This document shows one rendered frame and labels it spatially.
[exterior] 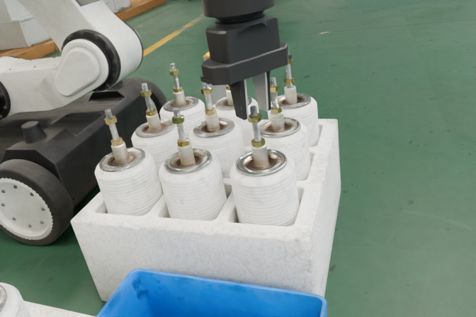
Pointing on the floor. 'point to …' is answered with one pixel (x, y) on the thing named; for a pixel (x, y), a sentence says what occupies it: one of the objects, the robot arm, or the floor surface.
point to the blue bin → (205, 298)
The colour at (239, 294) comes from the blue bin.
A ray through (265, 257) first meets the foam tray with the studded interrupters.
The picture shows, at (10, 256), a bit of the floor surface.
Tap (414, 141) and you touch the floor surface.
